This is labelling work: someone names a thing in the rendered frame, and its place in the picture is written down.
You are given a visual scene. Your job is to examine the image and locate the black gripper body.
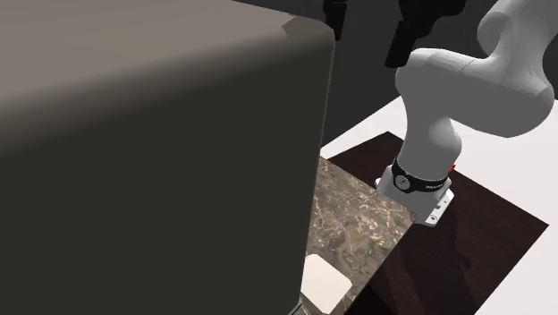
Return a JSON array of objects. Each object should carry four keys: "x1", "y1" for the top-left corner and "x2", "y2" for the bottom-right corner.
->
[{"x1": 397, "y1": 0, "x2": 466, "y2": 28}]

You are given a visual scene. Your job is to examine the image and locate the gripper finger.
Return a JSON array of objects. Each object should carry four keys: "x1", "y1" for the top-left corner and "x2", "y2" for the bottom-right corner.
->
[
  {"x1": 385, "y1": 19, "x2": 432, "y2": 69},
  {"x1": 323, "y1": 0, "x2": 349, "y2": 42}
]

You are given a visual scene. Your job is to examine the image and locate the dark wood robot stand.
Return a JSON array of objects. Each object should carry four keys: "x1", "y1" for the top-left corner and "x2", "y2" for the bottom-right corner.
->
[{"x1": 327, "y1": 131, "x2": 549, "y2": 315}]

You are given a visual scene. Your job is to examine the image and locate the large grey cabinet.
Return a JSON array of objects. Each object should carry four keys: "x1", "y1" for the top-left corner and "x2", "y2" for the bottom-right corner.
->
[{"x1": 0, "y1": 0, "x2": 336, "y2": 315}]

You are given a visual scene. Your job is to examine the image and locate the white rounded square plate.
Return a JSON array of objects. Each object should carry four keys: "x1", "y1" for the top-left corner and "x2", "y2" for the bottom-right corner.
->
[{"x1": 300, "y1": 253, "x2": 354, "y2": 315}]

